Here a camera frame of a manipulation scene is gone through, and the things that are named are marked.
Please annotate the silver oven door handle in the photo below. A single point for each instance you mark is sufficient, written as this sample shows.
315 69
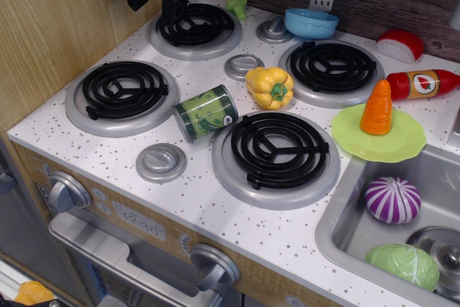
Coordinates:
111 254

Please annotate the green toy food can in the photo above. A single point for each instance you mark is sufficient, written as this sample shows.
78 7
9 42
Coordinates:
206 113

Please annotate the silver stovetop knob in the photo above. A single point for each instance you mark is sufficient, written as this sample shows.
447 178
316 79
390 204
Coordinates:
274 31
238 66
161 163

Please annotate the middle silver stovetop knob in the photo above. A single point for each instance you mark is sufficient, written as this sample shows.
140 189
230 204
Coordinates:
238 66

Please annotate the green toy broccoli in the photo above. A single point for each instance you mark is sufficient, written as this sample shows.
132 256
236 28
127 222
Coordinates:
237 7

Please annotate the front right black burner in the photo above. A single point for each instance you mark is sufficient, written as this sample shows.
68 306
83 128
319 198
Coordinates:
276 160

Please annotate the yellow toy bell pepper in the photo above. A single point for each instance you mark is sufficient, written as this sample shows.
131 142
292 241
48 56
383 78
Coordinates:
271 88

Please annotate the left silver oven knob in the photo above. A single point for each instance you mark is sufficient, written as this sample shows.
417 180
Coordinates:
67 193

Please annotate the orange toy carrot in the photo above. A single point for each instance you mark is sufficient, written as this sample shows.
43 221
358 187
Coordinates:
377 115

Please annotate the yellow toy on floor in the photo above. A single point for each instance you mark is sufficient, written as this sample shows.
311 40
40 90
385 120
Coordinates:
33 292

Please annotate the green toy cabbage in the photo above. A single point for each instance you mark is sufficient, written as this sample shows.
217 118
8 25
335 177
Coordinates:
407 262

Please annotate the oven clock display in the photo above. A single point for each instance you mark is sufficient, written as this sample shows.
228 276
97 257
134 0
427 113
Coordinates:
140 221

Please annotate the silver oven knob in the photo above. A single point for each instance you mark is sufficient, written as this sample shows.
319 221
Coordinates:
213 266
67 193

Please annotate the silver toy sink basin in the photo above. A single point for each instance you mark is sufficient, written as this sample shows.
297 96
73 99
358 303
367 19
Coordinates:
347 231

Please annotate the red toy ketchup bottle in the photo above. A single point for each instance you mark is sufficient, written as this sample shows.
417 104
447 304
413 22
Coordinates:
421 84

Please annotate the purple white toy onion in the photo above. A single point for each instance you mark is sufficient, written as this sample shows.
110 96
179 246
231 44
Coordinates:
393 200

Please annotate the back silver stovetop knob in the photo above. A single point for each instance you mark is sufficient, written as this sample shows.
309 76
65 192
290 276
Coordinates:
274 31

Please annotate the red white toy cheese wedge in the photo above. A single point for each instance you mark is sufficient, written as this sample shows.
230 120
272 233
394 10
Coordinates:
401 45

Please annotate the back left black burner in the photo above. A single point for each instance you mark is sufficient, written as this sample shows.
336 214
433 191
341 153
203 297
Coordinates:
203 32

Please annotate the light green plastic plate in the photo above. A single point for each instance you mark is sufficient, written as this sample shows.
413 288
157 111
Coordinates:
405 140

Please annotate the silver pot lid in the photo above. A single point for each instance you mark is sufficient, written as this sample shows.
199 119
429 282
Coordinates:
442 244

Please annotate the front left black burner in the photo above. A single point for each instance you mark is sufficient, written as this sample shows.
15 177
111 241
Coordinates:
121 98

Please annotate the blue plastic bowl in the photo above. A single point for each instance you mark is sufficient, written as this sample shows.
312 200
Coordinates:
310 24

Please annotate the front silver stovetop knob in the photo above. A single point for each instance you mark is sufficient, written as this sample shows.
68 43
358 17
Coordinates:
161 163

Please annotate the right silver oven knob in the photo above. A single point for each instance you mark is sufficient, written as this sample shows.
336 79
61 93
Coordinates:
213 266

